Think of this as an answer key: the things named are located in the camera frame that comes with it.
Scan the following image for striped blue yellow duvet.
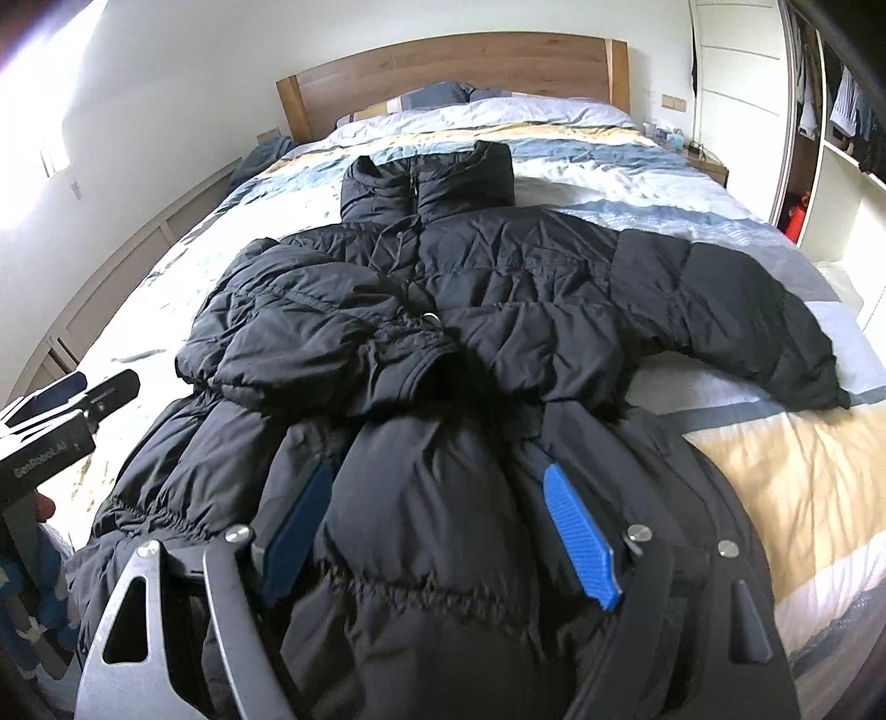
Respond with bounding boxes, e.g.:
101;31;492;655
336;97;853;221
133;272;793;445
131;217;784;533
51;99;884;718

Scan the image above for gloved blue left hand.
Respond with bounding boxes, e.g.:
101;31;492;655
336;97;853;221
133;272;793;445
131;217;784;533
2;492;76;681

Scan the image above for wooden bed headboard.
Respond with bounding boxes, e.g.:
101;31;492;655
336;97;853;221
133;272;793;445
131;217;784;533
276;32;631;142

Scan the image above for black puffer jacket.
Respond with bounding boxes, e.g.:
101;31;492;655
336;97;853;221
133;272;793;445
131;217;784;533
70;142;848;718

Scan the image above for hanging clothes in wardrobe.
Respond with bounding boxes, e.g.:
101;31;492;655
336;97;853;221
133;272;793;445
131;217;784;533
790;11;884;180

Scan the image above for wall socket plate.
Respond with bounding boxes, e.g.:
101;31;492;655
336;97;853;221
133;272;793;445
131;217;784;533
661;95;686;112

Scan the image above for red object in wardrobe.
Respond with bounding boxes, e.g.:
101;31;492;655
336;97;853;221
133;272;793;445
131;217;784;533
784;192;811;244

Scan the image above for striped pillow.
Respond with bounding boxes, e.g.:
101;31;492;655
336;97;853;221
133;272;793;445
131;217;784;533
335;81;513;129

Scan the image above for dark teal blanket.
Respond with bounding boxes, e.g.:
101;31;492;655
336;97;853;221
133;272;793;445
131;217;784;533
228;135;296;192

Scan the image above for wooden nightstand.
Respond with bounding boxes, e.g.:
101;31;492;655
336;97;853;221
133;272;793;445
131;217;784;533
683;148;728;188

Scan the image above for white open wardrobe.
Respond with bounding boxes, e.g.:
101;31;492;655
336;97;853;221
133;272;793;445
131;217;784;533
689;2;884;343

